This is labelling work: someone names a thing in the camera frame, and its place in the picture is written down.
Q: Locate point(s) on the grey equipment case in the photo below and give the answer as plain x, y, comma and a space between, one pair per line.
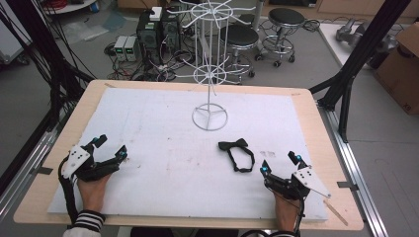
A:
8, 39

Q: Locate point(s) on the black tape piece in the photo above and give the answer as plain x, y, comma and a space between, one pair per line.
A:
44, 170
347, 186

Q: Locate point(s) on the round white table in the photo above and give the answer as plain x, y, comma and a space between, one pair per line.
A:
67, 6

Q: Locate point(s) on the grey power supply unit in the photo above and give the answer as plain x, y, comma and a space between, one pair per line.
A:
120, 48
131, 48

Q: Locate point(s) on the brown cardboard box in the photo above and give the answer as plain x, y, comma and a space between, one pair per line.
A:
400, 70

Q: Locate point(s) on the black round stool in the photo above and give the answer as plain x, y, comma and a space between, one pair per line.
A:
239, 37
286, 17

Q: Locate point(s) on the black bow tie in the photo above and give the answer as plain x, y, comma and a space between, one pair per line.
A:
237, 154

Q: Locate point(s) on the aluminium rail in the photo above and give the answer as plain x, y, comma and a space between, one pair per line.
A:
24, 166
355, 164

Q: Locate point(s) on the thin wooden stick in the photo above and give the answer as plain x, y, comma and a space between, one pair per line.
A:
336, 212

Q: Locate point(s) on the person's left hand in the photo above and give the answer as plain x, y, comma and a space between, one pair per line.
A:
94, 194

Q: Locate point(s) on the black computer tower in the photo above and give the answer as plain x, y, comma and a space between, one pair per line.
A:
148, 33
171, 31

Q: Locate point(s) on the person's right hand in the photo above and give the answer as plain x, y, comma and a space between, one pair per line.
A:
286, 210

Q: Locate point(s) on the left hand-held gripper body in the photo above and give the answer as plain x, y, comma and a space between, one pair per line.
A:
76, 159

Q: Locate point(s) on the black metal frame post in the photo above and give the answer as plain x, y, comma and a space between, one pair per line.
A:
360, 56
36, 46

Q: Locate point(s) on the white foam board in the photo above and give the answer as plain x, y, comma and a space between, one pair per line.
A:
164, 158

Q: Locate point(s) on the blue tape roll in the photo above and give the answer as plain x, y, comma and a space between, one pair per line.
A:
94, 6

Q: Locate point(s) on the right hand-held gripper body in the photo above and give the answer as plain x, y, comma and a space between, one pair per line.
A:
308, 181

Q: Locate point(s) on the white box device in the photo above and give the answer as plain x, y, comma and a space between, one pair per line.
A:
155, 14

